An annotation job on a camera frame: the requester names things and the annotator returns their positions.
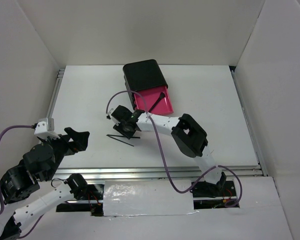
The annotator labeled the right aluminium side rail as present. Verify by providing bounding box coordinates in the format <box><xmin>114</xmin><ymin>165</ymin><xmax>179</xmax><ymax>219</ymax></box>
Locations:
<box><xmin>229</xmin><ymin>65</ymin><xmax>269</xmax><ymax>177</ymax></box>

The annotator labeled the white foil-taped cover plate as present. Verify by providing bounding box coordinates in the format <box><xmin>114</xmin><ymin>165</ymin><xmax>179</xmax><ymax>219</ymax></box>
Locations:
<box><xmin>103</xmin><ymin>180</ymin><xmax>195</xmax><ymax>217</ymax></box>

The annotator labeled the thin black eyeliner brush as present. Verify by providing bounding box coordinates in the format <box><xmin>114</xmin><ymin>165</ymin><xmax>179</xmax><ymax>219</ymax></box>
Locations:
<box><xmin>108</xmin><ymin>135</ymin><xmax>134</xmax><ymax>147</ymax></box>

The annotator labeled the black angled powder brush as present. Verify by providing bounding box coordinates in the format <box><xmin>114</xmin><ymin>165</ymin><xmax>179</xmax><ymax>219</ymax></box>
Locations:
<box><xmin>148</xmin><ymin>92</ymin><xmax>166</xmax><ymax>113</ymax></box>

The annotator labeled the thin black makeup brush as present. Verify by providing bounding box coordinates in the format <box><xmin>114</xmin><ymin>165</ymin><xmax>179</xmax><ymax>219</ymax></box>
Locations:
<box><xmin>106</xmin><ymin>134</ymin><xmax>140</xmax><ymax>140</ymax></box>

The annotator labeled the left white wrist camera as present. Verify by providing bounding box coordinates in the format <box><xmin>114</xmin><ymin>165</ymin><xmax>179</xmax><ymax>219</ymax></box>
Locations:
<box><xmin>34</xmin><ymin>117</ymin><xmax>60</xmax><ymax>141</ymax></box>

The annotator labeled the black drawer organizer case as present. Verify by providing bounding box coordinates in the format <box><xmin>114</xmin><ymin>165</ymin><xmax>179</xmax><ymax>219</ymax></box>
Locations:
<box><xmin>122</xmin><ymin>59</ymin><xmax>168</xmax><ymax>110</ymax></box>

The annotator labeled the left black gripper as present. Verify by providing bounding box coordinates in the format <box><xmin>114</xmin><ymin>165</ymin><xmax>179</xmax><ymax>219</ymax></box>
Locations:
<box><xmin>40</xmin><ymin>126</ymin><xmax>91</xmax><ymax>180</ymax></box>

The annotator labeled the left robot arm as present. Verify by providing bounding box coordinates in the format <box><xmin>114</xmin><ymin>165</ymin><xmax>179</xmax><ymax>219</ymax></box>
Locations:
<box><xmin>0</xmin><ymin>125</ymin><xmax>90</xmax><ymax>240</ymax></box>

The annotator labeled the pink top drawer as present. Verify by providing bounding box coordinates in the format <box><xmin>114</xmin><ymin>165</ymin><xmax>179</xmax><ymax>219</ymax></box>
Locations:
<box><xmin>138</xmin><ymin>85</ymin><xmax>174</xmax><ymax>116</ymax></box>

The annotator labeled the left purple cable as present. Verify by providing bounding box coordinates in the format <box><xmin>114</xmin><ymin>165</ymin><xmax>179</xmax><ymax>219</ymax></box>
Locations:
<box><xmin>0</xmin><ymin>124</ymin><xmax>38</xmax><ymax>240</ymax></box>

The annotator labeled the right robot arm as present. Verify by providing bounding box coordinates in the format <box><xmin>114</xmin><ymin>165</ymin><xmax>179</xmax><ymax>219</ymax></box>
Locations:
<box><xmin>106</xmin><ymin>105</ymin><xmax>227</xmax><ymax>196</ymax></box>

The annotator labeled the left aluminium side rail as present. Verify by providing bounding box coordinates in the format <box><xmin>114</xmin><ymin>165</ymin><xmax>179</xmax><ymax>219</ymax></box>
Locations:
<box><xmin>46</xmin><ymin>69</ymin><xmax>65</xmax><ymax>118</ymax></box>

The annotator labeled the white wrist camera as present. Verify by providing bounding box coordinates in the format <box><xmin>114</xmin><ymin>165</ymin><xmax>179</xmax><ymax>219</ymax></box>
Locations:
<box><xmin>106</xmin><ymin>108</ymin><xmax>115</xmax><ymax>120</ymax></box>
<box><xmin>34</xmin><ymin>117</ymin><xmax>60</xmax><ymax>141</ymax></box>

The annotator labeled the aluminium front rail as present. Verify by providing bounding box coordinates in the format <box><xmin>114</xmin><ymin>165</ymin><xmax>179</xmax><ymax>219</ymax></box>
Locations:
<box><xmin>49</xmin><ymin>166</ymin><xmax>265</xmax><ymax>181</ymax></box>

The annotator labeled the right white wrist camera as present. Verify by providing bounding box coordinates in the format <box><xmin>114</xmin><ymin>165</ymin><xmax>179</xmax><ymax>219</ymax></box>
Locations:
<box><xmin>106</xmin><ymin>108</ymin><xmax>115</xmax><ymax>120</ymax></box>

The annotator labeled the aluminium side rail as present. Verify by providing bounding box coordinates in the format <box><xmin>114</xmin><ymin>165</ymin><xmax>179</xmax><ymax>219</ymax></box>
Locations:
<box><xmin>229</xmin><ymin>65</ymin><xmax>269</xmax><ymax>177</ymax></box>
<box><xmin>46</xmin><ymin>69</ymin><xmax>65</xmax><ymax>118</ymax></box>

